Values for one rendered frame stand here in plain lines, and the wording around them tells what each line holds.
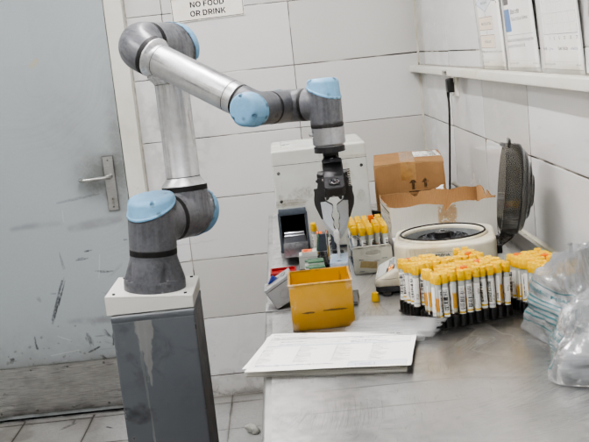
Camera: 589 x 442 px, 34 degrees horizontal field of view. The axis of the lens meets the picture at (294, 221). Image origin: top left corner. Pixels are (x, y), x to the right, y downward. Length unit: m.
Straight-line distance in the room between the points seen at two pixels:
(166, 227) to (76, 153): 1.82
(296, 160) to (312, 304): 0.85
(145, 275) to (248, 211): 1.83
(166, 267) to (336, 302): 0.52
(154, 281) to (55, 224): 1.88
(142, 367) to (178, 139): 0.57
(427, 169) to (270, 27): 1.18
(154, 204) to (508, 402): 1.08
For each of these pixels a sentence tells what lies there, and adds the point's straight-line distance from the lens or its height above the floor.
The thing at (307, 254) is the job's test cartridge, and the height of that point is 0.95.
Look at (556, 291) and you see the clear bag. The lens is 1.80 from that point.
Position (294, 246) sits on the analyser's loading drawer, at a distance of 2.65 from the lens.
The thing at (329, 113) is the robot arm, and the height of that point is 1.30.
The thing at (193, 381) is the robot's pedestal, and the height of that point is 0.69.
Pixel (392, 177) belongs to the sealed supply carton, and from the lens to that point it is 3.19.
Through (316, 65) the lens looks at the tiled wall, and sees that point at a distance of 4.09.
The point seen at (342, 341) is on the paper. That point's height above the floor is 0.89.
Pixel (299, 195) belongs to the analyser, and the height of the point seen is 1.04.
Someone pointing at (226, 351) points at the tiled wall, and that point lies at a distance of 4.28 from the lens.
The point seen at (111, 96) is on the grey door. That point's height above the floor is 1.34.
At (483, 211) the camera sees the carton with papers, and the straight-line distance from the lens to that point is 2.57.
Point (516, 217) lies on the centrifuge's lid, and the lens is 2.21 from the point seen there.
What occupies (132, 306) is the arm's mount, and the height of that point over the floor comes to 0.89.
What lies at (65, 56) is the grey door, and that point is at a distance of 4.11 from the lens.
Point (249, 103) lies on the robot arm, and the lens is 2.10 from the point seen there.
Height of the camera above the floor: 1.44
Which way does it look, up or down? 10 degrees down
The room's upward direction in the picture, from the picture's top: 6 degrees counter-clockwise
